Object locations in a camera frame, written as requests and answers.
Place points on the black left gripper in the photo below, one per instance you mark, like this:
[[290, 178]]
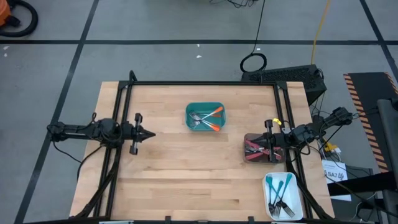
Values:
[[136, 133]]

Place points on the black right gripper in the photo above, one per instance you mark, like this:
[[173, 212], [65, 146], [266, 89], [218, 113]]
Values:
[[276, 139]]

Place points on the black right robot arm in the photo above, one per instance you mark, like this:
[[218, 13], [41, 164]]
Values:
[[335, 116]]

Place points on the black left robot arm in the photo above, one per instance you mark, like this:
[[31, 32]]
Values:
[[77, 130]]

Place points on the grey translucent plastic bin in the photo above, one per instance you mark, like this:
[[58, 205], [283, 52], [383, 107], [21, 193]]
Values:
[[248, 135]]

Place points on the white plastic bin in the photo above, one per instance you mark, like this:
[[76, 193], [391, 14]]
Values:
[[295, 193]]

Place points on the teal plastic bin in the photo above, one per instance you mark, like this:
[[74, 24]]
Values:
[[205, 105]]

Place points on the black computer tower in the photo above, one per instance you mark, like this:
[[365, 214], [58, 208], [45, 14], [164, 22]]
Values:
[[289, 76]]

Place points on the white paper sheet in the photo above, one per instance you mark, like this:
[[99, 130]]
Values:
[[332, 166]]

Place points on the black metal beam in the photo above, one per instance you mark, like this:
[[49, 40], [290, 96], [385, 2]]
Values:
[[367, 183]]

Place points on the black yellow striped ramp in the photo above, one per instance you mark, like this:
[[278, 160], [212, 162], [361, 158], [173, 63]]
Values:
[[370, 93]]

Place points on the orange vacuum cleaner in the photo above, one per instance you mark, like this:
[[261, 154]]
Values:
[[3, 12]]

